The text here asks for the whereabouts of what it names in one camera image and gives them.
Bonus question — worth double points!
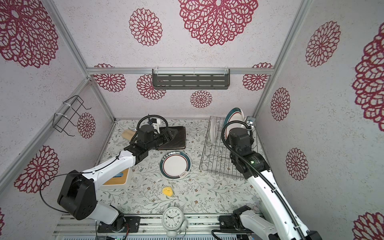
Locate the grey wall shelf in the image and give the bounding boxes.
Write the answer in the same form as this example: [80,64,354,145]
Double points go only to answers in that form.
[152,69,231,90]

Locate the tan sponge block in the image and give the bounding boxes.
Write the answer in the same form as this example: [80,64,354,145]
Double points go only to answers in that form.
[122,129,136,141]

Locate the black wire wall basket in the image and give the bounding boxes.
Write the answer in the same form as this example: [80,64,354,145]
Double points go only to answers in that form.
[52,95,91,137]

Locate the yellow small piece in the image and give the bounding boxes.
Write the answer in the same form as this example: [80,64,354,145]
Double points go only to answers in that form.
[162,187,174,197]

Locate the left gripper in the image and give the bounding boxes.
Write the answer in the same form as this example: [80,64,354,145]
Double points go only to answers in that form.
[147,127,178,152]

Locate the white round plate front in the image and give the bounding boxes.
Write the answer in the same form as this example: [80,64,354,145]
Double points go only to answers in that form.
[160,151,192,180]

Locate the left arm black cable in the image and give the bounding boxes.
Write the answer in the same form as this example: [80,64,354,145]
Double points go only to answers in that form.
[39,114,169,214]

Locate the white round plate back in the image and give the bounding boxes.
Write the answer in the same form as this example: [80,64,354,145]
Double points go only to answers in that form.
[223,108,246,140]

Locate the white alarm clock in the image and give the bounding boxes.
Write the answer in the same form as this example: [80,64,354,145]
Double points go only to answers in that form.
[162,207,188,240]

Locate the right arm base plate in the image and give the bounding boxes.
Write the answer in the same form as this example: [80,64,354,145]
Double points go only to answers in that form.
[218,215,239,231]

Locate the white round plate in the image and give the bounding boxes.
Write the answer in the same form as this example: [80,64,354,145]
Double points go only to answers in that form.
[210,117,218,145]
[160,151,192,180]
[223,108,246,140]

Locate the wire dish rack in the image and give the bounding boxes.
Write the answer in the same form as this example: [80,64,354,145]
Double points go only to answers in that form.
[199,116,264,178]

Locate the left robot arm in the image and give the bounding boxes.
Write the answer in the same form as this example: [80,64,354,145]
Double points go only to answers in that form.
[58,115,178,225]

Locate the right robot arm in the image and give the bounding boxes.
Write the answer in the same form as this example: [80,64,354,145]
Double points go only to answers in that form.
[221,120,322,240]

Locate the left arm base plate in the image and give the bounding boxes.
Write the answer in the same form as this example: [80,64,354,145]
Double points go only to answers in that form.
[97,216,141,233]

